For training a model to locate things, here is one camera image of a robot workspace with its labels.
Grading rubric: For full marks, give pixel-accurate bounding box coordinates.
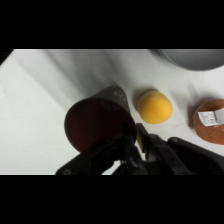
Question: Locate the brown plush toy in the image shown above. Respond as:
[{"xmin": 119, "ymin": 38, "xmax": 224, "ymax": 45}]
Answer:
[{"xmin": 192, "ymin": 98, "xmax": 224, "ymax": 146}]

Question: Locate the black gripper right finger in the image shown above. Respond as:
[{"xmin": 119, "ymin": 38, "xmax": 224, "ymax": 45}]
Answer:
[{"xmin": 135, "ymin": 122, "xmax": 224, "ymax": 175}]

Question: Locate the grey bowl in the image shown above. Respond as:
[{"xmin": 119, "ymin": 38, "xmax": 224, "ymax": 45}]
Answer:
[{"xmin": 155, "ymin": 49, "xmax": 224, "ymax": 72}]

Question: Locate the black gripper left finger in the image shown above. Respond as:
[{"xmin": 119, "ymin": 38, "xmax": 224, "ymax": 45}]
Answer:
[{"xmin": 54, "ymin": 132, "xmax": 148, "ymax": 175}]

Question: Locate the brown cup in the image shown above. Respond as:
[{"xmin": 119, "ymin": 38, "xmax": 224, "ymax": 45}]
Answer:
[{"xmin": 63, "ymin": 85, "xmax": 138, "ymax": 155}]

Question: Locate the orange ball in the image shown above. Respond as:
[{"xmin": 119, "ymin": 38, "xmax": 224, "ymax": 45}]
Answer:
[{"xmin": 136, "ymin": 89, "xmax": 174, "ymax": 126}]

